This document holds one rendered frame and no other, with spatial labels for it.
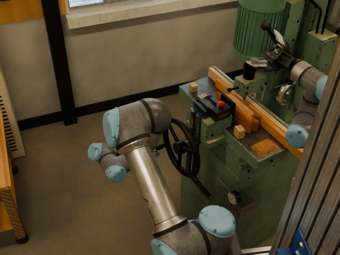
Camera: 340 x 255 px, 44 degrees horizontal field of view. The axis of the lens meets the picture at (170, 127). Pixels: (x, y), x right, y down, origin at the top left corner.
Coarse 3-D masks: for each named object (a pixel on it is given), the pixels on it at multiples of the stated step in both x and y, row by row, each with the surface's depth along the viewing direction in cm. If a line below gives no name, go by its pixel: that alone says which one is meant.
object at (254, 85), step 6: (258, 72) 185; (240, 78) 181; (258, 78) 182; (264, 78) 183; (234, 84) 184; (240, 84) 180; (246, 84) 179; (252, 84) 181; (258, 84) 183; (234, 90) 186; (240, 90) 182; (246, 90) 181; (252, 90) 183; (258, 90) 185
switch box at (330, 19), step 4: (336, 0) 162; (332, 4) 164; (336, 4) 162; (332, 8) 165; (336, 8) 163; (332, 12) 165; (336, 12) 164; (328, 16) 168; (332, 16) 166; (336, 16) 164; (328, 20) 168; (332, 20) 167; (336, 20) 165; (332, 24) 167; (336, 24) 166
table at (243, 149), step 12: (204, 84) 206; (180, 96) 208; (192, 96) 199; (228, 132) 180; (252, 132) 181; (264, 132) 181; (204, 144) 182; (216, 144) 182; (240, 144) 175; (252, 144) 175; (276, 144) 175; (252, 156) 170; (264, 156) 170; (276, 156) 173
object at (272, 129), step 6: (216, 84) 204; (222, 84) 200; (222, 90) 201; (246, 102) 190; (264, 120) 181; (264, 126) 182; (270, 126) 178; (276, 126) 178; (270, 132) 180; (276, 132) 176; (282, 132) 175; (276, 138) 178; (282, 138) 174; (282, 144) 175; (288, 144) 172; (294, 150) 170; (300, 150) 167; (300, 156) 168
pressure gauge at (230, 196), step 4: (228, 192) 184; (232, 192) 182; (236, 192) 182; (228, 196) 186; (232, 196) 183; (236, 196) 181; (240, 196) 182; (232, 200) 184; (236, 200) 181; (240, 200) 182
